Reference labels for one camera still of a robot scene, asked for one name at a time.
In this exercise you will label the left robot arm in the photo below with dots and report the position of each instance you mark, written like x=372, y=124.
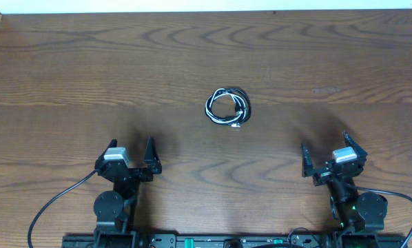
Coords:
x=115, y=209

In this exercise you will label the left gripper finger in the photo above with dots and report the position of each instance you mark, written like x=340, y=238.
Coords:
x=151, y=157
x=113, y=143

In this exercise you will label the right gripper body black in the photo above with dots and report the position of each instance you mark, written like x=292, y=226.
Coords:
x=330, y=172

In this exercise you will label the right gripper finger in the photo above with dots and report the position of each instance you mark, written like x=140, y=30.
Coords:
x=351, y=143
x=307, y=163

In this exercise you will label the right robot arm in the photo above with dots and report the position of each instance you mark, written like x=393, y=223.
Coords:
x=361, y=215

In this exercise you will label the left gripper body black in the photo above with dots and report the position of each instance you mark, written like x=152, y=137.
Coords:
x=134, y=173

